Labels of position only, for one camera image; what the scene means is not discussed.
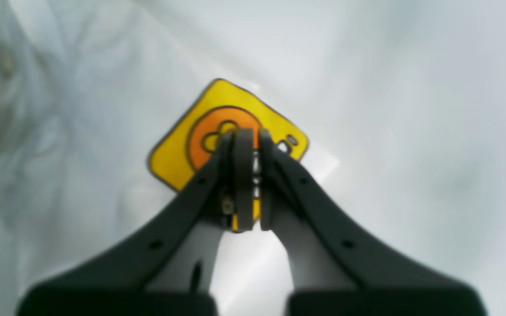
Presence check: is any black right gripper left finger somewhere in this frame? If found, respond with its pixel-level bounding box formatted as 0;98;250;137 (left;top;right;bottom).
18;129;254;316

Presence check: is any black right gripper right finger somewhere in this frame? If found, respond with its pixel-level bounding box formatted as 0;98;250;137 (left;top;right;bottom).
259;129;487;316

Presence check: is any white printed T-shirt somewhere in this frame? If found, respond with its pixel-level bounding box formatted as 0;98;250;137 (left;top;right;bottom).
0;0;506;316

